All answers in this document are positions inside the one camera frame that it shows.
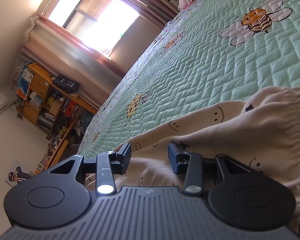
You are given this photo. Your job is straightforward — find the wooden bookshelf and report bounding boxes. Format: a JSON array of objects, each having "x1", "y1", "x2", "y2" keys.
[{"x1": 17, "y1": 63, "x2": 97, "y2": 174}]

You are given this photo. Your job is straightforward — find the black bag on shelf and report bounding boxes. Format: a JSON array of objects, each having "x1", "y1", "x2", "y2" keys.
[{"x1": 52, "y1": 75, "x2": 79, "y2": 94}]

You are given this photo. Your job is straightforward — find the pink window curtains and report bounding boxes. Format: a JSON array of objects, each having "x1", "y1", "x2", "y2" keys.
[{"x1": 21, "y1": 0, "x2": 178, "y2": 107}]

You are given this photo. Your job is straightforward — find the green quilted bee bedspread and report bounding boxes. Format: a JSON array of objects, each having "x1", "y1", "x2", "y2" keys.
[{"x1": 78, "y1": 0, "x2": 300, "y2": 158}]

